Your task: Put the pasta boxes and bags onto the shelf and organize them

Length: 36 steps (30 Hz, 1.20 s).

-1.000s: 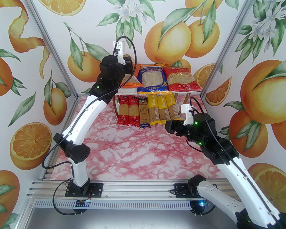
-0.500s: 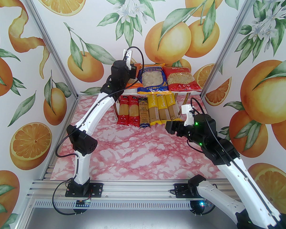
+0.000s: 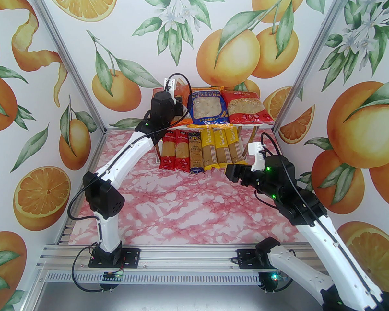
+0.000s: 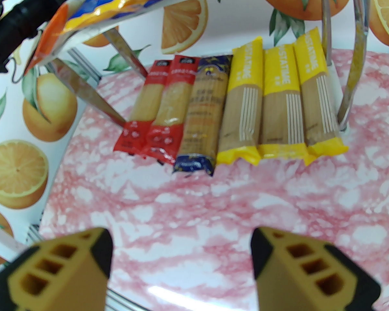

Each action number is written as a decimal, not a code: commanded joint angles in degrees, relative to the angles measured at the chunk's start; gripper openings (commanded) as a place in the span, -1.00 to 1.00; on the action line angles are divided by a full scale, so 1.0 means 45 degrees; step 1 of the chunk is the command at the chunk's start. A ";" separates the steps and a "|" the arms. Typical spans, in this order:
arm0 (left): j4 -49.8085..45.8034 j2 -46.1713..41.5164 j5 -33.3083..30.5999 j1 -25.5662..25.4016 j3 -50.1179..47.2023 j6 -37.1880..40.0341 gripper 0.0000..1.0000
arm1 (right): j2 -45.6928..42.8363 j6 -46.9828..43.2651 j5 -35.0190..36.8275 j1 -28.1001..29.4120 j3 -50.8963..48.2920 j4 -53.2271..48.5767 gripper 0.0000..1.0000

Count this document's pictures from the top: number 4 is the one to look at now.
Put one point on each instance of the dark blue spaghetti pack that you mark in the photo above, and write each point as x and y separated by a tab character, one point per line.
204	115

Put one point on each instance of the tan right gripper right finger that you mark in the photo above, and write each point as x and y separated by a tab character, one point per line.
298	280

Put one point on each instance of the blue macaroni bag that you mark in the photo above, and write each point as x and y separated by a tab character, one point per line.
116	2

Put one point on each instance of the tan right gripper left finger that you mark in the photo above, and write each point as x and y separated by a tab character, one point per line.
68	280

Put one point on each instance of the yellow spaghetti pack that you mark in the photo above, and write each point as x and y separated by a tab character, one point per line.
240	109
317	109
280	109

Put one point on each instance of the white shelf with metal legs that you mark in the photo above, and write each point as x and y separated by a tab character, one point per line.
360	37

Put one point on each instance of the red spaghetti pack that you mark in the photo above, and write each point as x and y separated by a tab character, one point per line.
173	102
142	102

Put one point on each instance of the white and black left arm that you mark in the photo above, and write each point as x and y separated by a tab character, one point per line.
0	238

